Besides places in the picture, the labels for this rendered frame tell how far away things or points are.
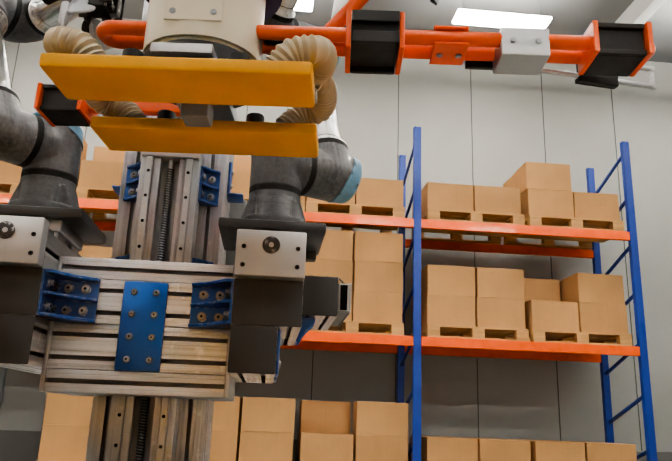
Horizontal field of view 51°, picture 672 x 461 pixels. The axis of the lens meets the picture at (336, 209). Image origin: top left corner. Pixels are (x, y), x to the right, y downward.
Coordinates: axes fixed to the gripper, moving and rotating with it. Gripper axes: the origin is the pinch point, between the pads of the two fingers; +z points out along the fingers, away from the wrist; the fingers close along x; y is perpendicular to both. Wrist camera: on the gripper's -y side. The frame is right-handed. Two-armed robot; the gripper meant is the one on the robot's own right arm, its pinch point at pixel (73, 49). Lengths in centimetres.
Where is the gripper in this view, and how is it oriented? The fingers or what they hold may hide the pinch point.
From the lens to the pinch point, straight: 144.9
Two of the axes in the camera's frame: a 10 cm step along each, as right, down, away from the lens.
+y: 10.0, 0.4, -0.2
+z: -0.4, 9.6, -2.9
